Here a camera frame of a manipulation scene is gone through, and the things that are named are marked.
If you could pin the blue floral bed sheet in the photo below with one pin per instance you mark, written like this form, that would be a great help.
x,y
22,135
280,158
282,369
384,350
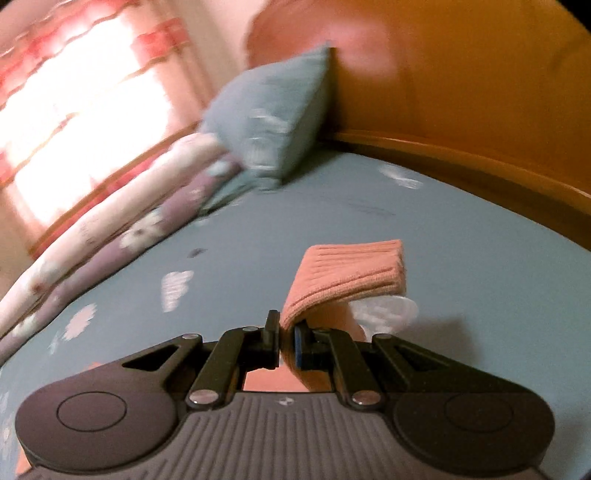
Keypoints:
x,y
461,258

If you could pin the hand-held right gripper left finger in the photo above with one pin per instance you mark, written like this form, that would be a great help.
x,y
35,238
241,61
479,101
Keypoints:
x,y
272,337

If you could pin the folded pink purple floral quilt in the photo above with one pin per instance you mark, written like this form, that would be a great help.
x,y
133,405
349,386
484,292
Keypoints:
x,y
115,230

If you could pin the wooden headboard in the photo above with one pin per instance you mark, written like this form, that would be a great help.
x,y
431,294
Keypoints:
x,y
461,92

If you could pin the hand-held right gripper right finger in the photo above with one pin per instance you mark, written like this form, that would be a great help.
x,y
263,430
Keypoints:
x,y
299,348

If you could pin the pink plaid curtain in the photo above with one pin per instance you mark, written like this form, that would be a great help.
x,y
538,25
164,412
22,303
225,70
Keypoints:
x,y
83,106

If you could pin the blue printed pillow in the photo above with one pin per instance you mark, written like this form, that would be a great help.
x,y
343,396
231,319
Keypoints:
x,y
281,106

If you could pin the pink striped knit sweater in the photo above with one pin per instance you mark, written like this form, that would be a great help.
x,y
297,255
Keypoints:
x,y
351,267

